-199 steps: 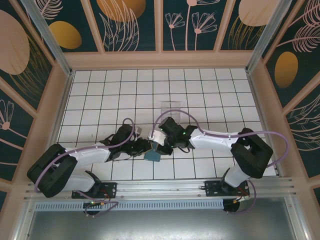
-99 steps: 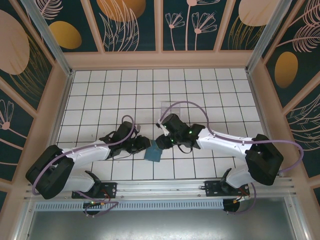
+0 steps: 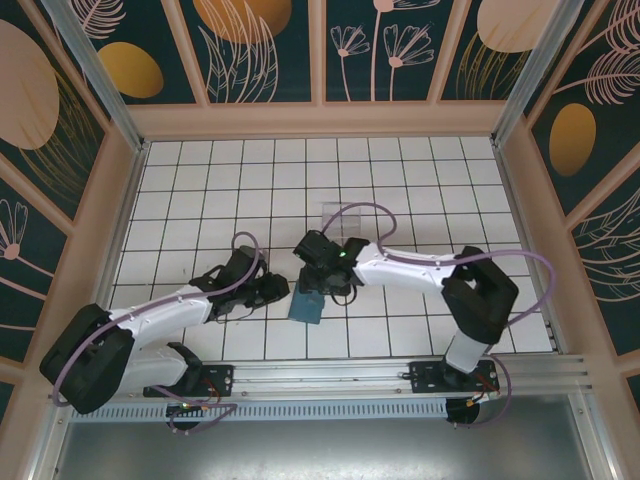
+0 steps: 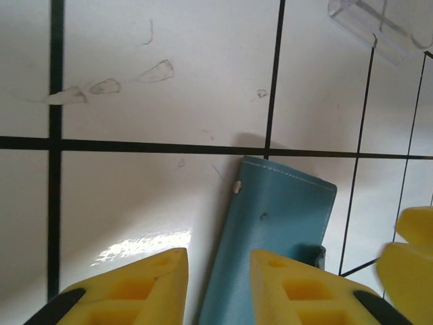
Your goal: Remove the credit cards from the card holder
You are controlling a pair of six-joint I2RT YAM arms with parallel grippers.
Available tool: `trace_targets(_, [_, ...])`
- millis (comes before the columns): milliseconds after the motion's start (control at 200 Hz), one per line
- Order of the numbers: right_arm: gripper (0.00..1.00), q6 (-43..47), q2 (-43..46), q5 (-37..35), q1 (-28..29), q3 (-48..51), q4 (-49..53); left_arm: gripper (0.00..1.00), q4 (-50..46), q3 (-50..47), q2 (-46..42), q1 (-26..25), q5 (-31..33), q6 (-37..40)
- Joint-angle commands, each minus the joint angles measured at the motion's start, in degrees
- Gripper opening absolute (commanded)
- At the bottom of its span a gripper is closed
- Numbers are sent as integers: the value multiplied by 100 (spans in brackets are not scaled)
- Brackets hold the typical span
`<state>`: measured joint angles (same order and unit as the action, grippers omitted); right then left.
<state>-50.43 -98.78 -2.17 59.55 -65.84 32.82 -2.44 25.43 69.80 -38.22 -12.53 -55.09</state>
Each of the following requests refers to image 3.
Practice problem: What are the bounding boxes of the thin black cable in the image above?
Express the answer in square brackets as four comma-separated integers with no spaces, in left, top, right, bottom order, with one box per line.
[212,305,261,326]
[329,284,359,308]

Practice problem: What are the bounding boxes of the aluminium table edge rail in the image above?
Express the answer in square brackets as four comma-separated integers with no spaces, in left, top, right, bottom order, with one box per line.
[493,142,566,357]
[74,142,152,364]

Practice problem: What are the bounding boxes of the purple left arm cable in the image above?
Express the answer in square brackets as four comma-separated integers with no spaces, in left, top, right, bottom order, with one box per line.
[52,230,266,407]

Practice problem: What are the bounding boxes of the aluminium frame post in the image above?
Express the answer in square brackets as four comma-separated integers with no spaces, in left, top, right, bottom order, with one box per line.
[42,0,151,154]
[491,0,587,147]

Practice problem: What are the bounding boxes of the blue leather card holder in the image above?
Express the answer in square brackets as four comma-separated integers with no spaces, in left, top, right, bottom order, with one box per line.
[287,279,327,326]

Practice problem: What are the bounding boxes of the grey metal sheet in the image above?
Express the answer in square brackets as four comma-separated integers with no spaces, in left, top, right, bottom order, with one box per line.
[47,394,619,480]

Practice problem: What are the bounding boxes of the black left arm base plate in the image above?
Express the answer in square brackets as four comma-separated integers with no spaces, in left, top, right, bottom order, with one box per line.
[143,364,236,399]

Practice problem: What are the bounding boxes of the grey slotted cable duct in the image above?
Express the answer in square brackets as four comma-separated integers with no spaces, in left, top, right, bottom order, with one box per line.
[69,398,450,422]

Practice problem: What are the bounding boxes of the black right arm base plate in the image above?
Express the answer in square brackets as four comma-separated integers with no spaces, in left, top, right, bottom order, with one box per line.
[408,360,501,396]

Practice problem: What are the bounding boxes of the clear acrylic box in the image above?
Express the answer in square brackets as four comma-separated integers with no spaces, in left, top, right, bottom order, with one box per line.
[319,201,364,239]

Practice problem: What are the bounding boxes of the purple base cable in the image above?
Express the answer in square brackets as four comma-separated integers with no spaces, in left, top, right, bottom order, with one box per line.
[449,353,514,431]
[149,384,237,435]

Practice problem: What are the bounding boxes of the aluminium mounting rail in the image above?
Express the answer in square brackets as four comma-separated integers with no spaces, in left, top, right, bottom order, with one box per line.
[49,353,596,401]

